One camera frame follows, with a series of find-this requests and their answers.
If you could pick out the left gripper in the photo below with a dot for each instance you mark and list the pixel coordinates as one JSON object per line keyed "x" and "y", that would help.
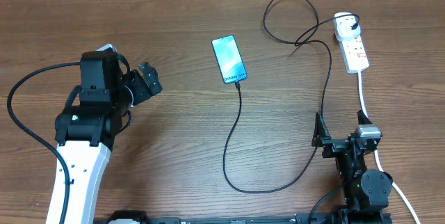
{"x": 142, "y": 91}

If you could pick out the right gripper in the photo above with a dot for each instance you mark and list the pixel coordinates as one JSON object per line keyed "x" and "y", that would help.
{"x": 334, "y": 146}

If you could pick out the Samsung Galaxy smartphone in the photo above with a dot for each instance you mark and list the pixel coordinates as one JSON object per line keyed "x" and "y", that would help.
{"x": 229, "y": 59}

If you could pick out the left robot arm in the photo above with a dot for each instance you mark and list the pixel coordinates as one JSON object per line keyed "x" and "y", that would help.
{"x": 87, "y": 127}

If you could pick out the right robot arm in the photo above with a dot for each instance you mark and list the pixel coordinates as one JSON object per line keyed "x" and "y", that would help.
{"x": 366, "y": 192}

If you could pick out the white power strip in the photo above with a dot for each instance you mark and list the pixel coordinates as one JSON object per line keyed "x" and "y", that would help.
{"x": 354, "y": 55}

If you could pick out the white USB wall charger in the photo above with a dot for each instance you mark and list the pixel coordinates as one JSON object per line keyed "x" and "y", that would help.
{"x": 346, "y": 26}

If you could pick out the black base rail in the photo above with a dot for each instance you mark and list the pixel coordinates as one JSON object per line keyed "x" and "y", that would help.
{"x": 131, "y": 216}

